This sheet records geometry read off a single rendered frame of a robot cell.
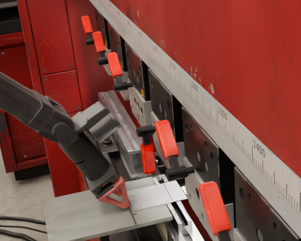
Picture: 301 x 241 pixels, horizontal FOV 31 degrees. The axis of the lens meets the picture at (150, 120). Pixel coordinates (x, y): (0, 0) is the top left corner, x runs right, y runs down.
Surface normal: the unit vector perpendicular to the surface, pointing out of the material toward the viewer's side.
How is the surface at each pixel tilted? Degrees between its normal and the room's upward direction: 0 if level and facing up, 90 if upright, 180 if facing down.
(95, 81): 90
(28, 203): 0
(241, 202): 90
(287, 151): 90
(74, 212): 0
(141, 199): 0
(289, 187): 90
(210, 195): 39
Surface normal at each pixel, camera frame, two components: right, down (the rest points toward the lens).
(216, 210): 0.09, -0.47
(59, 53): 0.26, 0.37
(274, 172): -0.96, 0.18
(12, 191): -0.09, -0.91
